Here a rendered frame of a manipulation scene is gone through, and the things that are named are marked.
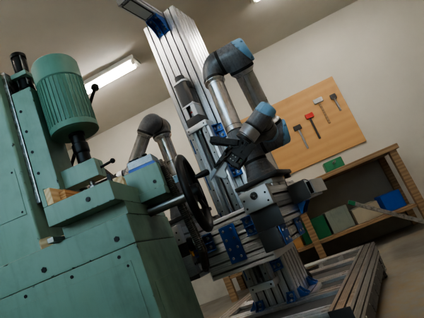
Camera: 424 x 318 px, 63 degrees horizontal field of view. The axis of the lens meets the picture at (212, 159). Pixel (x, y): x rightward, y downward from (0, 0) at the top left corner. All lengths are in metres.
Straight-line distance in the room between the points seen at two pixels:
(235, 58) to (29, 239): 1.06
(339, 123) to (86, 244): 3.76
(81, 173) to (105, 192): 0.32
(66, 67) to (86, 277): 0.78
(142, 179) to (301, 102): 3.49
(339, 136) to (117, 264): 3.69
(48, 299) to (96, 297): 0.14
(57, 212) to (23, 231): 0.27
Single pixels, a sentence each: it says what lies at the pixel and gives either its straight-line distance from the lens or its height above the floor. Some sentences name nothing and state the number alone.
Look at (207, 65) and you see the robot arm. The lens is 1.58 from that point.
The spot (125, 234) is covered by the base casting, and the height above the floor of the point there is 0.74.
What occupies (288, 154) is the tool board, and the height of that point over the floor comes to 1.27.
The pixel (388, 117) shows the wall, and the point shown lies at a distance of 4.57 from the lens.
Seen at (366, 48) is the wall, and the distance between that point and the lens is 4.81.
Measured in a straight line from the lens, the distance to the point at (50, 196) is 1.10.
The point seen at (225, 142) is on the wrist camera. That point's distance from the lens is 1.31.
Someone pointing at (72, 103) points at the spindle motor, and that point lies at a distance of 1.38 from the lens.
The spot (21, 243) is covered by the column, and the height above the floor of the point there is 0.86.
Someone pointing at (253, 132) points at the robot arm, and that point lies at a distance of 1.30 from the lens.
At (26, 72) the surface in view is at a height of 1.50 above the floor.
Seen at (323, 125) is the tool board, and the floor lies 1.42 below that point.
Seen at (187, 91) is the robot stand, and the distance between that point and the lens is 1.98.
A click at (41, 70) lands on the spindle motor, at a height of 1.44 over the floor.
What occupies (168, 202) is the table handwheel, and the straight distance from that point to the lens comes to 1.21.
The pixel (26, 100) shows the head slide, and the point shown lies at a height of 1.37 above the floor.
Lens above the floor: 0.62
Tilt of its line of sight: 13 degrees up
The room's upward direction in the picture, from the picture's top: 23 degrees counter-clockwise
